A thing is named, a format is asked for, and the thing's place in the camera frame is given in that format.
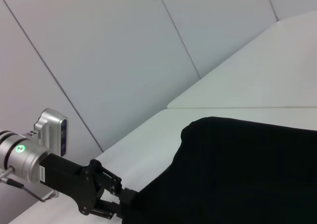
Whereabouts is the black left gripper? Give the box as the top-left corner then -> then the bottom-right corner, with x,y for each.
39,153 -> 139,221

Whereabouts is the black shirt with FREE print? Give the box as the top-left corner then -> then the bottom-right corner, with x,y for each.
121,116 -> 317,224

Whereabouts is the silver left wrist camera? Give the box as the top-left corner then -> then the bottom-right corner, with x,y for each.
34,108 -> 69,158

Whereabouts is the left arm connector cable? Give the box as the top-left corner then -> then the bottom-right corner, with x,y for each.
0,168 -> 59,203

